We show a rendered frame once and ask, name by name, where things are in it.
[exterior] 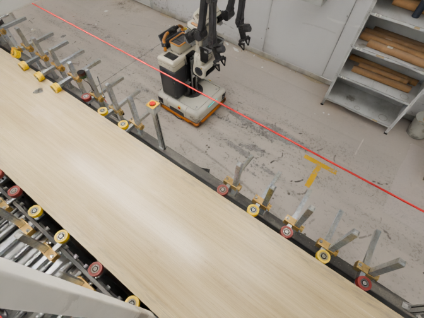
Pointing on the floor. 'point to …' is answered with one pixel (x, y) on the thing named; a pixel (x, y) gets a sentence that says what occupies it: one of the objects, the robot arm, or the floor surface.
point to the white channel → (59, 305)
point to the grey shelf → (351, 100)
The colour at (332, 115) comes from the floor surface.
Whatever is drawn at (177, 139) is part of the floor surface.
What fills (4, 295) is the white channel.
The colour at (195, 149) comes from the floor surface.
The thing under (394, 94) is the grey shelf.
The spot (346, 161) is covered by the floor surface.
